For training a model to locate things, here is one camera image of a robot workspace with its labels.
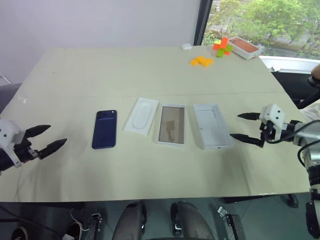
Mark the box with orange top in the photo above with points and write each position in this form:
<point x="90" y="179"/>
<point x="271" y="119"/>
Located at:
<point x="246" y="47"/>

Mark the person's beige clothing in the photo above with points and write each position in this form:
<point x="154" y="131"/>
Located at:
<point x="312" y="112"/>

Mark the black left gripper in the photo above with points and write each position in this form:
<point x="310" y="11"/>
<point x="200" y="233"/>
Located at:
<point x="22" y="150"/>

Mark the dark rounded shape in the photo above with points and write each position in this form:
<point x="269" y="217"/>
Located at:
<point x="130" y="222"/>

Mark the person's bare forearm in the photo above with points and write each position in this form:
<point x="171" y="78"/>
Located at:
<point x="316" y="72"/>

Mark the white rectangular box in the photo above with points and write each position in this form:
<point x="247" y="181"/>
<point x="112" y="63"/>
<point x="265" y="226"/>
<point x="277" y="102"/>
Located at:
<point x="212" y="127"/>

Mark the black and white sneaker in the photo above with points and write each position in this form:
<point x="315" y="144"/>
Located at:
<point x="20" y="233"/>
<point x="75" y="231"/>

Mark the dark blue smartphone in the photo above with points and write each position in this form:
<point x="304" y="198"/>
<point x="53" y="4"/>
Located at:
<point x="105" y="130"/>

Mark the black metal stand bar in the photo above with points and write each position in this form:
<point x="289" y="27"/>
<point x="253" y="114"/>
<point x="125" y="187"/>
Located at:
<point x="96" y="225"/>
<point x="235" y="225"/>

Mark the white earbud case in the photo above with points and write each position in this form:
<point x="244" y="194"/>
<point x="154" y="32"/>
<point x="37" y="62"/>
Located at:
<point x="186" y="46"/>

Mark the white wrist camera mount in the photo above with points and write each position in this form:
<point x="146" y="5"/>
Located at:
<point x="275" y="112"/>
<point x="7" y="130"/>

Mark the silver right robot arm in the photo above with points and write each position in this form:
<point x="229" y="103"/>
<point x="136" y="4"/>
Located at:
<point x="310" y="136"/>

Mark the white plastic tray insert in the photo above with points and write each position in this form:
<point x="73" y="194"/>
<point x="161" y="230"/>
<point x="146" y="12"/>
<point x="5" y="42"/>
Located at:
<point x="141" y="116"/>

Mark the green trees outside window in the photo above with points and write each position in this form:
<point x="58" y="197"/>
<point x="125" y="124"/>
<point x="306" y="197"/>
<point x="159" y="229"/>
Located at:
<point x="275" y="20"/>

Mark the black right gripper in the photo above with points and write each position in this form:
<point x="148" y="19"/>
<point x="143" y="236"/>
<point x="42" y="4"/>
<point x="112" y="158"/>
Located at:
<point x="264" y="127"/>

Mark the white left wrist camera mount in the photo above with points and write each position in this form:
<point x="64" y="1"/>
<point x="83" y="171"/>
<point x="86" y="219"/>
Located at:
<point x="7" y="130"/>

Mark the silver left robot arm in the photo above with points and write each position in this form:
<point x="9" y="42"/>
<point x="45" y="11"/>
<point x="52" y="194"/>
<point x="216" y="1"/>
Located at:
<point x="5" y="160"/>

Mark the white window sill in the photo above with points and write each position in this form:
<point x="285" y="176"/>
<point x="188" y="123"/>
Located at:
<point x="290" y="62"/>

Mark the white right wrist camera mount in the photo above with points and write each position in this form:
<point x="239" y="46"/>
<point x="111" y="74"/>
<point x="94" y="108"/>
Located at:
<point x="275" y="112"/>

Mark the black window frame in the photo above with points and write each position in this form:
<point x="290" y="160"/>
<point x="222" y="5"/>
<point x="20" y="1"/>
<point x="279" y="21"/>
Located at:
<point x="202" y="22"/>

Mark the yellow toy block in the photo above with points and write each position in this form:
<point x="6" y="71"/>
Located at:
<point x="206" y="61"/>
<point x="194" y="61"/>

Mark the green toy block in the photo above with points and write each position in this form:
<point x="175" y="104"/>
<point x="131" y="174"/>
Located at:
<point x="220" y="53"/>

